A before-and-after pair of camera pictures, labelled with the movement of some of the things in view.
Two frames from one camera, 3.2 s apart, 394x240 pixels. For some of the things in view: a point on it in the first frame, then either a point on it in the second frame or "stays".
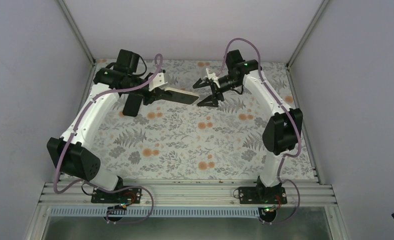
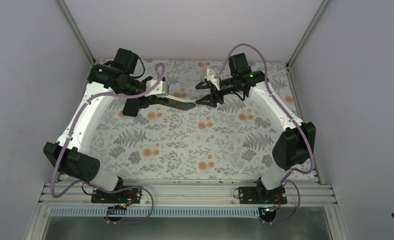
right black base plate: [262, 195] stays
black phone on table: [132, 105] stays
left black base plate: [132, 195] stays
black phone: [182, 96] to [184, 104]
